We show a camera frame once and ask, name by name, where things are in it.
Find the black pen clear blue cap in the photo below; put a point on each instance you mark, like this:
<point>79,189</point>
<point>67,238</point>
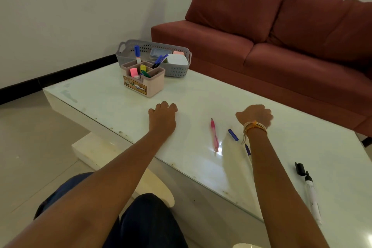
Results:
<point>162,58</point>

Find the red fabric sofa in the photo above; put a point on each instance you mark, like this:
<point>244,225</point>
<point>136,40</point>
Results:
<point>232,38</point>

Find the person's right forearm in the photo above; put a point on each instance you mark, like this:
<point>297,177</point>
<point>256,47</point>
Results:
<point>279,192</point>

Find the white glass-top coffee table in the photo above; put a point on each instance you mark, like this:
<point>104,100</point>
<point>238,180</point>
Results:
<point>305,140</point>

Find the person's right hand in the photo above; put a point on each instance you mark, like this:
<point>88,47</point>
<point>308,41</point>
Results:
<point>257,114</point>

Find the green marker cap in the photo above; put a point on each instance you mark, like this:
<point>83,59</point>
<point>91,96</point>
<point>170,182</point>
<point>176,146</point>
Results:
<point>145,74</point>

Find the pink pen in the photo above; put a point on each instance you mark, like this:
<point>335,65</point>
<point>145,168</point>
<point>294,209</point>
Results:
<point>214,136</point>

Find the blue marker cap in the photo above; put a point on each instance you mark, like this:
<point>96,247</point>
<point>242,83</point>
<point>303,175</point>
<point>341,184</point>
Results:
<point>137,50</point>

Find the black skirting board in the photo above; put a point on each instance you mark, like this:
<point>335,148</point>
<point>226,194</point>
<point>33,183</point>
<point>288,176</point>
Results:
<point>58,76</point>

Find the blue glue stick yellow cap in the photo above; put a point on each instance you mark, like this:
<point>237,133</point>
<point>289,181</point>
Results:
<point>143,68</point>

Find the white marker black tip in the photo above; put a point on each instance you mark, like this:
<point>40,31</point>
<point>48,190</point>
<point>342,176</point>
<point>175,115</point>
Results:
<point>312,198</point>

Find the pink highlighter cap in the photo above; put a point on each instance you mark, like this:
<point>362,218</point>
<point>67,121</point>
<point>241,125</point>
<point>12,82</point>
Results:
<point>133,72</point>

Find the person's left hand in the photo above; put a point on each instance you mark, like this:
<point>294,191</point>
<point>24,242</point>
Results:
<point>162,118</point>

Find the blue patterned pen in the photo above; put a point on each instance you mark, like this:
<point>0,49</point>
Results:
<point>247,149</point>

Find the person's left forearm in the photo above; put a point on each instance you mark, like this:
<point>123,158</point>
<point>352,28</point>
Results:
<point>96,195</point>

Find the grey-blue lidded square container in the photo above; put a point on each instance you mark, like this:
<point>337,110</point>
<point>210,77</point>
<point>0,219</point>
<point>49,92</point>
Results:
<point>157,52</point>

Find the black marker cap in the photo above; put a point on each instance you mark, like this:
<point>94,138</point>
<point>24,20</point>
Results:
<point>299,168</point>

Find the dark blue jeans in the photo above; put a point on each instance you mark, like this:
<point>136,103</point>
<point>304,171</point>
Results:
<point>151,221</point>

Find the pink compartment pen organizer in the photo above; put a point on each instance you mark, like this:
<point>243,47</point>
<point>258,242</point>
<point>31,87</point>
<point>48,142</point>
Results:
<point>151,85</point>

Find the small pink box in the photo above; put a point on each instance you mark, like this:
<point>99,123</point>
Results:
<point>178,52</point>

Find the slim blue pen cap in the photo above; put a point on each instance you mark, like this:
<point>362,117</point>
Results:
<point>233,135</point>

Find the white lidded container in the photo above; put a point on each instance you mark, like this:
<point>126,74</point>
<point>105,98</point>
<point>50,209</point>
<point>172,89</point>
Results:
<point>177,59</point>

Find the grey perforated plastic basket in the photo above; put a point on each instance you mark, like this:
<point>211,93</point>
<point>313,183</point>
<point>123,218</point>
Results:
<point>177,70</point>

